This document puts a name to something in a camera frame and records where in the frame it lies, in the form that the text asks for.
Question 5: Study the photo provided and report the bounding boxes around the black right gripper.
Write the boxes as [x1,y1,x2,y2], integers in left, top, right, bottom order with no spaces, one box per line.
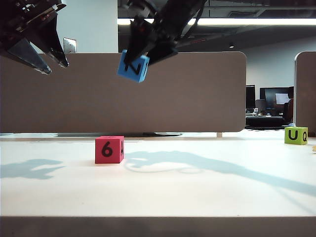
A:
[124,0,207,66]

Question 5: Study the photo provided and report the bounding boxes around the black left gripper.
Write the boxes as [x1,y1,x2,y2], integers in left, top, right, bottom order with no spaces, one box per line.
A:
[0,0,70,76]

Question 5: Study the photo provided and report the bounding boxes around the blue foam block letter N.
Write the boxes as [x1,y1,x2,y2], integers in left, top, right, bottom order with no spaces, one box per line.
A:
[116,49,151,83]

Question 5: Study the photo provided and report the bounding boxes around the red foam block number 6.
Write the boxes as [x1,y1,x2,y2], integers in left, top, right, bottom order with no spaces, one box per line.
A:
[95,135,125,164]

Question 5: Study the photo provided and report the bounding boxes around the green foam block letters UQ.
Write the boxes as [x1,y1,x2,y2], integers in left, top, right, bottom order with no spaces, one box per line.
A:
[284,126,309,145]

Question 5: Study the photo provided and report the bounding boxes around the wide brown desk partition panel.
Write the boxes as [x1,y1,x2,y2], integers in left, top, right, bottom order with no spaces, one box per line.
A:
[0,51,247,133]

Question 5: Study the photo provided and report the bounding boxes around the silver monitor stand base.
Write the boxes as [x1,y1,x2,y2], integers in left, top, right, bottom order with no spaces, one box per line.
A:
[143,132,183,137]

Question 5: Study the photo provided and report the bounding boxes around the narrow black computer monitor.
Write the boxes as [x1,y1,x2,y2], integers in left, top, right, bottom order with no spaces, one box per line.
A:
[246,84,256,109]

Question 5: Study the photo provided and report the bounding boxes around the wide black computer monitor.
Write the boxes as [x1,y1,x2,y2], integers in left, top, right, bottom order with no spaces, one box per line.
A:
[259,86,295,116]

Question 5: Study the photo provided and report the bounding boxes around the black round office table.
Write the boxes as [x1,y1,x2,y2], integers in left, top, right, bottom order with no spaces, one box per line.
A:
[245,115,288,130]

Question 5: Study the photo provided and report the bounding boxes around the seated person in dark clothes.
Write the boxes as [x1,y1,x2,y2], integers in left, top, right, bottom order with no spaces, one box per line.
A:
[283,89,295,124]

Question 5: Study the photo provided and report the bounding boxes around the narrow brown desk partition panel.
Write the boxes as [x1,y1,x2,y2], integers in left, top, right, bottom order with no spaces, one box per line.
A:
[294,51,316,137]

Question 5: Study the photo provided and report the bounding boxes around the metal wall switch plate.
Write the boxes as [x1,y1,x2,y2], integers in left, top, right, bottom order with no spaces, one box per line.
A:
[63,37,77,53]

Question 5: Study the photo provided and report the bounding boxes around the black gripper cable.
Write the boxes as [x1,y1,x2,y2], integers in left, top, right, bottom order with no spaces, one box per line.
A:
[186,6,206,39]

